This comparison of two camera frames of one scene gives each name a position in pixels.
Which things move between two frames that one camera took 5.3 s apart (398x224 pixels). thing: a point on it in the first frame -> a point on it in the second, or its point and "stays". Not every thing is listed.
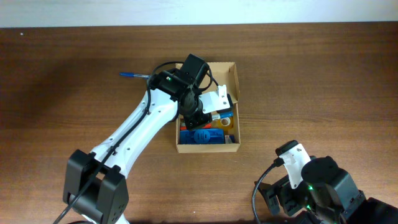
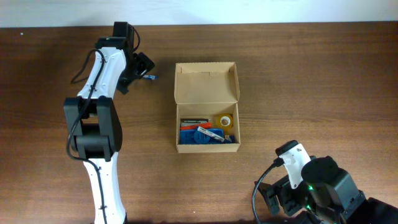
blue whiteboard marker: x=226 y=114 -> x=211 y=133
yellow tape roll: x=225 y=123 stays
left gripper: x=196 y=120 -> x=137 y=69
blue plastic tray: x=202 y=136 stays
